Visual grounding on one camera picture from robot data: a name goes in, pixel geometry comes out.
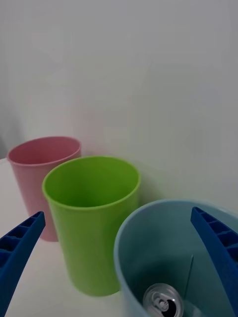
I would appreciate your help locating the green plastic bin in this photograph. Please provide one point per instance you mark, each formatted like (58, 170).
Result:
(91, 230)

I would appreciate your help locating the silver drink can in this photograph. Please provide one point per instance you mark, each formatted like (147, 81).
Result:
(162, 302)

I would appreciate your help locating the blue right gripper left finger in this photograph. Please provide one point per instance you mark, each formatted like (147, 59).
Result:
(19, 250)

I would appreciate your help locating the pink plastic bin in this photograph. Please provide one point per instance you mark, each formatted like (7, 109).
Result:
(32, 178)

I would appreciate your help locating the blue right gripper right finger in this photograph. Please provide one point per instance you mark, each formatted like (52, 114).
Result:
(218, 252)

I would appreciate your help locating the pale blue plastic bin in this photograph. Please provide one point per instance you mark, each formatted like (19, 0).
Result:
(153, 247)

